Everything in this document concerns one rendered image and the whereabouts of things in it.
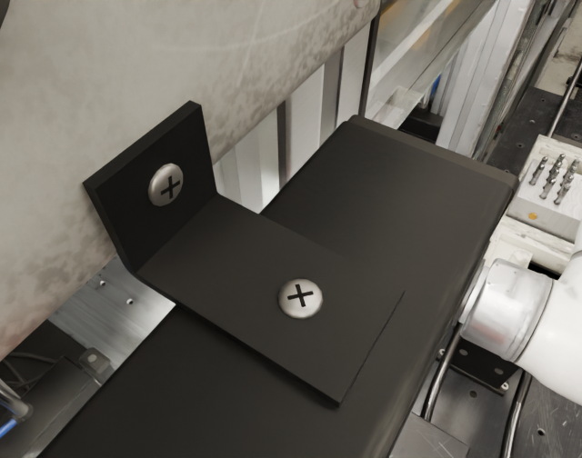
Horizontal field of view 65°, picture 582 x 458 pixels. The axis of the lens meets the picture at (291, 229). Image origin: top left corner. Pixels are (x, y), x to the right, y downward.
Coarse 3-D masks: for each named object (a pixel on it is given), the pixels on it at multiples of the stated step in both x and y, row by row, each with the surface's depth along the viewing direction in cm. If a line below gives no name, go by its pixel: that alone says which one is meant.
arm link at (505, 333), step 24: (504, 264) 44; (480, 288) 44; (504, 288) 42; (528, 288) 42; (480, 312) 42; (504, 312) 41; (528, 312) 41; (480, 336) 43; (504, 336) 42; (528, 336) 41
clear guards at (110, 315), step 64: (384, 0) 13; (448, 0) 18; (384, 64) 15; (512, 64) 55; (256, 128) 10; (256, 192) 11; (64, 320) 7; (128, 320) 9; (0, 384) 7; (64, 384) 8; (0, 448) 7
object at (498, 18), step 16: (496, 16) 46; (496, 32) 47; (336, 64) 12; (480, 64) 50; (336, 80) 13; (480, 80) 51; (336, 96) 13; (464, 112) 55; (320, 128) 13; (320, 144) 14
